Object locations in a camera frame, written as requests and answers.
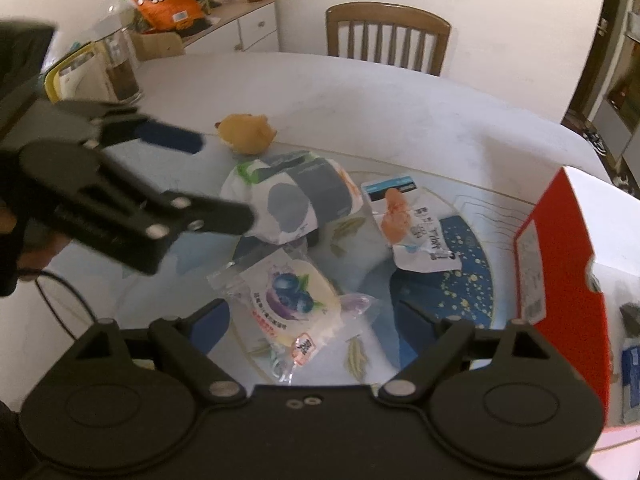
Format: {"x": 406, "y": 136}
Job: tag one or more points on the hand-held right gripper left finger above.
{"x": 215, "y": 320}

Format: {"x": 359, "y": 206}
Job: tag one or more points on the blueberry bread packet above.
{"x": 295, "y": 295}

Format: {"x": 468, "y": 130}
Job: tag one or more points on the person's left hand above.
{"x": 42, "y": 255}

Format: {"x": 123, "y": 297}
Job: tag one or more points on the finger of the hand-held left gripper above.
{"x": 170, "y": 135}
{"x": 210, "y": 215}

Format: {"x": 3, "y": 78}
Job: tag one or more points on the dark wooden door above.
{"x": 595, "y": 60}

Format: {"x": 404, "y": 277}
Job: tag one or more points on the yellow-rimmed container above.
{"x": 50, "y": 80}

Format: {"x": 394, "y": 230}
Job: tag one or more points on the white grey patterned pack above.
{"x": 280, "y": 200}

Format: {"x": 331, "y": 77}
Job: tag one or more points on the yellow plush toy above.
{"x": 245, "y": 132}

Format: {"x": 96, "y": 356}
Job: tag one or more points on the red cardboard box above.
{"x": 555, "y": 260}

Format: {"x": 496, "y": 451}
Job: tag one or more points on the wooden slat-back chair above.
{"x": 385, "y": 12}

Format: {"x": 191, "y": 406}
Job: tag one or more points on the white patterned desktop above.
{"x": 400, "y": 120}

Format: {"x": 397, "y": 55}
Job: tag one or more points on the clear shrimp snack packet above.
{"x": 425, "y": 240}

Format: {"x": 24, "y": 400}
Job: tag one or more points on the grey wall cabinet unit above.
{"x": 615, "y": 130}

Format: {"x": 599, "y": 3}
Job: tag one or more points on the small blue packet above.
{"x": 632, "y": 380}

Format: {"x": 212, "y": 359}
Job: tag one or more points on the white side cabinet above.
{"x": 257, "y": 25}

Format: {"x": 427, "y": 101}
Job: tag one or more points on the glass bottle with dark contents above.
{"x": 122, "y": 80}

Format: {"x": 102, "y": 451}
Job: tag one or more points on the small cardboard box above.
{"x": 160, "y": 45}

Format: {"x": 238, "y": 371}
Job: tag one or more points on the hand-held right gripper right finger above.
{"x": 410, "y": 325}

